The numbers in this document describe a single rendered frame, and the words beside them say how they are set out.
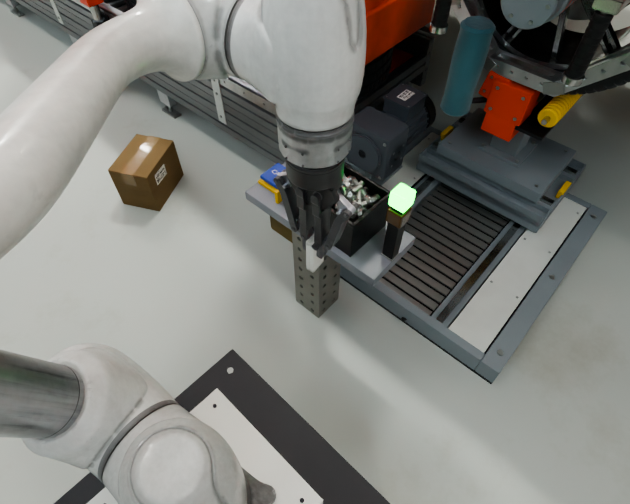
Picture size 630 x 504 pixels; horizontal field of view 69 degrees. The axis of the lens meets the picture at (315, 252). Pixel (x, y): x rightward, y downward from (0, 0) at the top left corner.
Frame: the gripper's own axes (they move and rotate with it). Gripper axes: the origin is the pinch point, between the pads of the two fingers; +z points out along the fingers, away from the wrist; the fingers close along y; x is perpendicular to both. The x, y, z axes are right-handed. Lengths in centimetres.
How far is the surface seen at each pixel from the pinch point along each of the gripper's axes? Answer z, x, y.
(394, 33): 15, 99, -38
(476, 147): 49, 107, -3
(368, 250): 28.3, 26.5, -2.9
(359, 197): 16.5, 29.7, -8.5
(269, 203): 28.0, 25.0, -31.9
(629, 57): -2, 90, 28
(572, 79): -4, 68, 20
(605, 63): 2, 90, 23
